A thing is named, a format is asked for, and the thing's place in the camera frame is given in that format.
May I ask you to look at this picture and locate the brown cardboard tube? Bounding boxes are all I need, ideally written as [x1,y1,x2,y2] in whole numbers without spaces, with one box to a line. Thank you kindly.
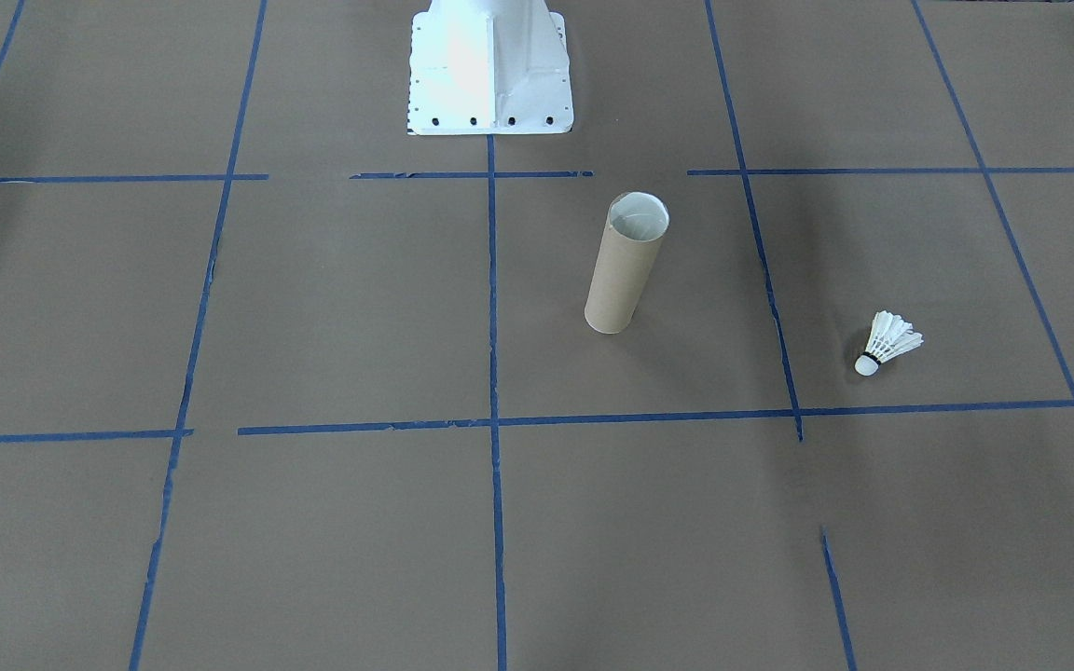
[584,191,671,335]

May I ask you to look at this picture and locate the white feather shuttlecock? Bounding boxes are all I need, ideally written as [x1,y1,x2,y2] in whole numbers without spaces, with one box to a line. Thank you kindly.
[854,310,925,377]

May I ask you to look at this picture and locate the white arm base mount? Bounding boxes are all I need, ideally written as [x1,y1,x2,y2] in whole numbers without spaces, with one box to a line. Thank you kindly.
[406,0,575,137]

